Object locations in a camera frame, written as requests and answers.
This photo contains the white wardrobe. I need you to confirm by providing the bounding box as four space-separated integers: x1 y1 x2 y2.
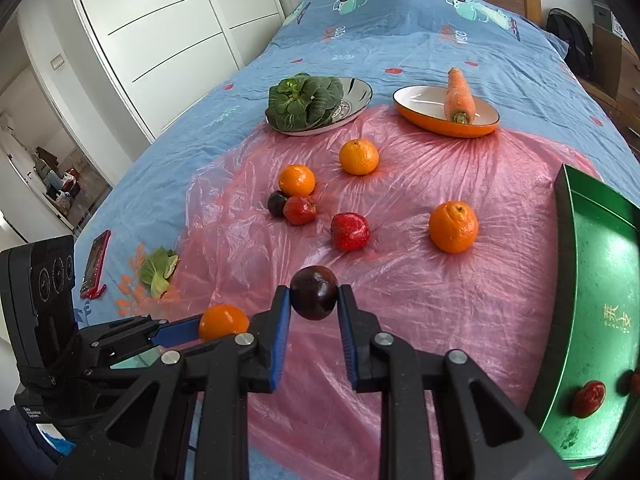
62 0 286 143

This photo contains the pink plastic sheet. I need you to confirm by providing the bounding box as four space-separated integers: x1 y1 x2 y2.
172 105 608 480

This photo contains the grey device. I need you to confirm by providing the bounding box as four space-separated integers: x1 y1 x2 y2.
590 0 618 31

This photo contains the orange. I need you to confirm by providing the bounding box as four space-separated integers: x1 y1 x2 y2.
428 200 479 255
278 164 317 198
198 304 251 343
339 138 380 176

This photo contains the wooden drawer cabinet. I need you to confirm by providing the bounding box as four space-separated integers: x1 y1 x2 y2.
575 22 640 156

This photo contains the carrot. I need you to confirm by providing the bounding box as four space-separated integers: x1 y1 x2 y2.
444 67 476 126

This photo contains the small dark plum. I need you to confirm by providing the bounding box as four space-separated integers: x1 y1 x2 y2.
267 190 289 218

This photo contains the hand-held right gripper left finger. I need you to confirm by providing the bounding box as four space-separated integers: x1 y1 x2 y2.
52 285 293 480

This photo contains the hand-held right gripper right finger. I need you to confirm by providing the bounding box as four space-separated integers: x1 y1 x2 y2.
336 284 576 480

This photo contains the phone in red case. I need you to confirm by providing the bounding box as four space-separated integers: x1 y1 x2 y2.
79 230 112 300

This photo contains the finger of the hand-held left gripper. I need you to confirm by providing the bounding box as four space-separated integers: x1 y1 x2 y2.
80 316 205 350
82 349 173 391

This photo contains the red strawberry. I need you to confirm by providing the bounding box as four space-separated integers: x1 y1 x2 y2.
330 212 371 252
283 196 319 226

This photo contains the large bok choy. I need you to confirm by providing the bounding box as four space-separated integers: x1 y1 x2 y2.
264 73 346 131

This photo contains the pile of bags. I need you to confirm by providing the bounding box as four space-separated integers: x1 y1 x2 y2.
32 146 83 216

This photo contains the black backpack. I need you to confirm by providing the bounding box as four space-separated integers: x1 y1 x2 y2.
545 7 596 81

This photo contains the silver metal plate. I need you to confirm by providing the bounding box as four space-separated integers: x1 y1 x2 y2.
266 77 374 137

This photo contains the large dark plum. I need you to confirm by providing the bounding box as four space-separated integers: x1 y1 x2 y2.
290 266 339 321

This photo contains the green tray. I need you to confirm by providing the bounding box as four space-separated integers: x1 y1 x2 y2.
525 162 640 471

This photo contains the orange oval dish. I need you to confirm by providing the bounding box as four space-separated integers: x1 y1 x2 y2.
392 85 501 138

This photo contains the small bok choy piece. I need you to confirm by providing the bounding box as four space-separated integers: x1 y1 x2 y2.
138 247 180 300

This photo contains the blue printed bedsheet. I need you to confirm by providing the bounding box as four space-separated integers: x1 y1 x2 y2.
70 0 633 480

